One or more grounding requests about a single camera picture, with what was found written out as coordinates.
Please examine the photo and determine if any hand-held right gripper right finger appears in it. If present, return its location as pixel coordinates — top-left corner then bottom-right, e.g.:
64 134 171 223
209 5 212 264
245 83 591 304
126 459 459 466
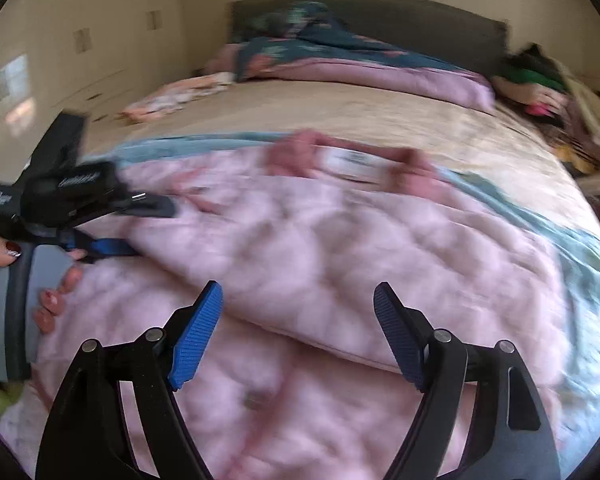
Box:
373 281 563 480

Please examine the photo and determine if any teal floral duvet lilac lining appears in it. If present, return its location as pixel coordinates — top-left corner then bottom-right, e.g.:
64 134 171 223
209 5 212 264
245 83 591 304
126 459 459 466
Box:
205 22 498 113

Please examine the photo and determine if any grey headboard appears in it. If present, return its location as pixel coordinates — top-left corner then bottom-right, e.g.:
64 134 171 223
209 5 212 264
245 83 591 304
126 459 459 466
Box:
228 0 510 68

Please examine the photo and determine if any bed with beige sheet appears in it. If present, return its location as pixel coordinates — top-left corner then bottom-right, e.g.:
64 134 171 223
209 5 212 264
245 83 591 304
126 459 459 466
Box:
80 75 600 246

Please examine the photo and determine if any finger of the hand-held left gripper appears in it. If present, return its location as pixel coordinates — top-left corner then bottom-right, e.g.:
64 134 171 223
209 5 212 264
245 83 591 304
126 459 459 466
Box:
74 231 139 264
115 191 177 219

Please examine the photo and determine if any pile of mixed clothes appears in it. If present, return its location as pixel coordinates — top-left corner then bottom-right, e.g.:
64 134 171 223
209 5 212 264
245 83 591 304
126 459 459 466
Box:
495 42 600 181

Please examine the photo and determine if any light blue cartoon print blanket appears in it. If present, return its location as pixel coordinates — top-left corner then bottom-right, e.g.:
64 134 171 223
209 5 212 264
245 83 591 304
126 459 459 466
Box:
112 131 600 466

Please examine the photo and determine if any peach printed cloth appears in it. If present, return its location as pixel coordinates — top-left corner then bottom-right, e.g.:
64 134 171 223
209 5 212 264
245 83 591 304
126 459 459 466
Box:
122 72 233 123

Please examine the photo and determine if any teal floral pillow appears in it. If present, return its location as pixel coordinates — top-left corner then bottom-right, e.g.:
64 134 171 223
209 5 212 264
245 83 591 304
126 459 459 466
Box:
232 1 341 41

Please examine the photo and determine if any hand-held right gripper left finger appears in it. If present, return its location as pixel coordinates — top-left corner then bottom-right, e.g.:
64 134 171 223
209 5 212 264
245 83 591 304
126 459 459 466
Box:
35 280 224 480

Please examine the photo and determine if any cream built-in wardrobe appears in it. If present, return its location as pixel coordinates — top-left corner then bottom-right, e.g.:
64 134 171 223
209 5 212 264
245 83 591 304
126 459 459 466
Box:
0 0 193 128

